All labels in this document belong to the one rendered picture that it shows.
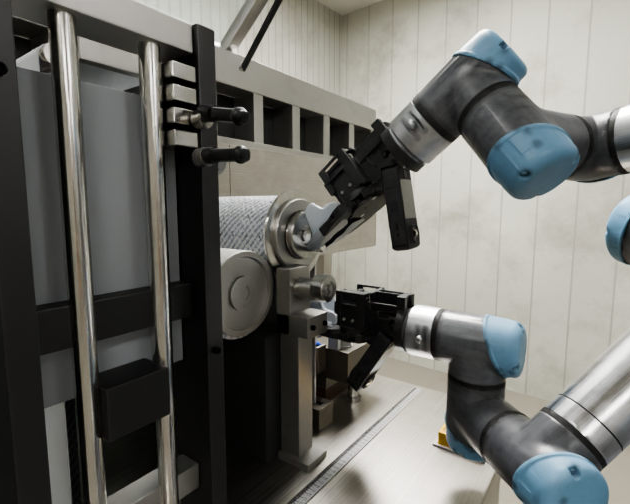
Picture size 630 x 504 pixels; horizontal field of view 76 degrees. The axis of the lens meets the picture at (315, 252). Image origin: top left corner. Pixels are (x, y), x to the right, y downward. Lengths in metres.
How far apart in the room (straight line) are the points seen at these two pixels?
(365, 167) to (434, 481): 0.46
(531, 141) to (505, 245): 2.63
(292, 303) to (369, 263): 2.95
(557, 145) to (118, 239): 0.40
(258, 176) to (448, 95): 0.64
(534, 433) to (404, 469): 0.24
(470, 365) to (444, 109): 0.32
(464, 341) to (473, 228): 2.57
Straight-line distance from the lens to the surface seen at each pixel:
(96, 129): 0.34
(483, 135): 0.47
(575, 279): 3.02
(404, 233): 0.54
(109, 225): 0.34
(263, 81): 1.12
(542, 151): 0.45
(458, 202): 3.16
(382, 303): 0.63
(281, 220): 0.61
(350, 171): 0.56
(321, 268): 1.58
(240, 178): 1.01
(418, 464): 0.72
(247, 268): 0.58
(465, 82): 0.51
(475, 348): 0.57
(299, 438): 0.68
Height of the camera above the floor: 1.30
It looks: 7 degrees down
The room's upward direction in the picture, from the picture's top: straight up
